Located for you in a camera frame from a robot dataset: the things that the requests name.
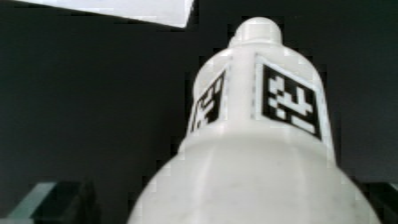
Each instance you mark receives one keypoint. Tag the white lamp bulb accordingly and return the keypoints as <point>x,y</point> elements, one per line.
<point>252,174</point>

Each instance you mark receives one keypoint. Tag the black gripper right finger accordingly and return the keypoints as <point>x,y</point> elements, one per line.
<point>380,192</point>

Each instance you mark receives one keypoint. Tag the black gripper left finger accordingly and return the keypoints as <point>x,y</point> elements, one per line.
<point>58,203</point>

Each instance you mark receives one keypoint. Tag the white U-shaped fence frame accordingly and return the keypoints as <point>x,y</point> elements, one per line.
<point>165,12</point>

